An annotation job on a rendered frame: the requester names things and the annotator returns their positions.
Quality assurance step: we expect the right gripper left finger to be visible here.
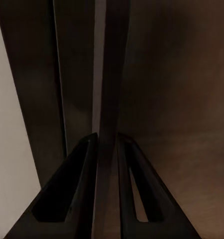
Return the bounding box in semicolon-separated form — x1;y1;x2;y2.
3;132;98;239

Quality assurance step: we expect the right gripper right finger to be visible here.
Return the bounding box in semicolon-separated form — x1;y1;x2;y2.
117;133;201;239

